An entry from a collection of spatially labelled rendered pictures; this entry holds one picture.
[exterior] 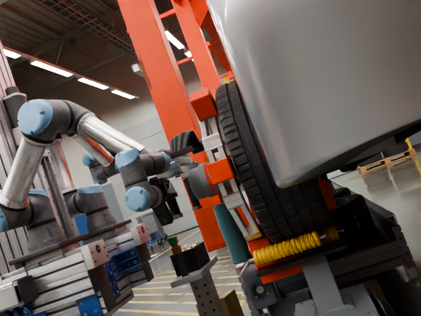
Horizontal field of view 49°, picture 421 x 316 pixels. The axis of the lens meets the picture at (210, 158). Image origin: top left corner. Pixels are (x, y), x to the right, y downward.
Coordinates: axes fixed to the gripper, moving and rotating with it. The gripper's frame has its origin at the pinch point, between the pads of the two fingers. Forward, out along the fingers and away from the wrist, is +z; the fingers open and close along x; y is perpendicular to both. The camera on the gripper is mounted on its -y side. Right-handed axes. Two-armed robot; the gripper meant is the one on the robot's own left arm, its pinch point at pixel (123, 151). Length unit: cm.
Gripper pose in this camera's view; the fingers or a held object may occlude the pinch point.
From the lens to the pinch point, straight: 296.1
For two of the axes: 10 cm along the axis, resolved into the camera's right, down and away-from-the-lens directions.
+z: 4.3, -0.8, 9.0
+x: 8.8, -2.1, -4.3
